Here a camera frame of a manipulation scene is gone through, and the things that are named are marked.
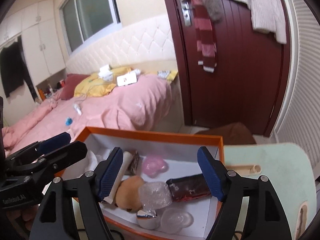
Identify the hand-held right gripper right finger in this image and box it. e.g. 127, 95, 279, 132
197, 146, 293, 240

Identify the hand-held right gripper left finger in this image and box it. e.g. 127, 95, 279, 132
29, 147, 124, 240

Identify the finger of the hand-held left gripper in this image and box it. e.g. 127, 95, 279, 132
32, 141, 88, 188
5, 132, 72, 167

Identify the white cream tube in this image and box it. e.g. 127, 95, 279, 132
104, 151, 133, 204

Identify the white plastic bag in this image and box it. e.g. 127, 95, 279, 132
84, 150, 112, 175

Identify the dark red mahjong tile block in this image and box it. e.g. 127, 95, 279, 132
166, 174, 213, 202

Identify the brown plush hamster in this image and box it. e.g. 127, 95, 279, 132
115, 176, 145, 213

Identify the brown carton keychain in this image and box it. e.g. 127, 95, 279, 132
126, 151, 140, 175

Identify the pink jelly toy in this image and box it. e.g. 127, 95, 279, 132
142, 155, 168, 178

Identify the bubble wrap ball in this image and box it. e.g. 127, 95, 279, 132
138, 182, 173, 209

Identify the orange cardboard box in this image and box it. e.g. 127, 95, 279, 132
54, 127, 224, 240

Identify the round silver tin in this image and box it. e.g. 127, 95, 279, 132
136, 209, 160, 230

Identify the person's left hand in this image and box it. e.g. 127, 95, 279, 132
7, 202, 42, 228

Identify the dark red pillow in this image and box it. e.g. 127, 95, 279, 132
59, 74, 90, 100

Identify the pink blanket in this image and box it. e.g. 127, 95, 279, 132
2, 75, 173, 155

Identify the yellow pillow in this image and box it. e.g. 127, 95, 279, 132
74, 66, 133, 97

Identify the black hanging garment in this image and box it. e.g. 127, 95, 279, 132
0, 36, 38, 103

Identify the white device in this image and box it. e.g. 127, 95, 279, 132
99, 65, 114, 80

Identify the white tablet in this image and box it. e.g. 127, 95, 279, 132
117, 72, 138, 87

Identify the white cabinet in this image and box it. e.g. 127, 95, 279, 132
0, 0, 67, 103

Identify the dark red wooden door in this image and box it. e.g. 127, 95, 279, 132
160, 0, 292, 138

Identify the yellow cloth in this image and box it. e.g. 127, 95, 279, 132
157, 70, 178, 82

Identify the cream padded headboard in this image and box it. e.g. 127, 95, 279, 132
65, 14, 178, 77

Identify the window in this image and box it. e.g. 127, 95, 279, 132
59, 0, 123, 53

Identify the white louvered closet door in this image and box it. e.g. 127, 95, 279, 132
275, 0, 320, 155

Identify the red striped scarf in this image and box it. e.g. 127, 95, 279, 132
172, 0, 218, 73

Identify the grey fur pompom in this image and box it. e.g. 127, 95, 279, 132
194, 0, 224, 23

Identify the white knit sweater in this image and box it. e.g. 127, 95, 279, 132
215, 0, 288, 44

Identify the silver door handle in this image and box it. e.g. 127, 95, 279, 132
180, 0, 192, 27

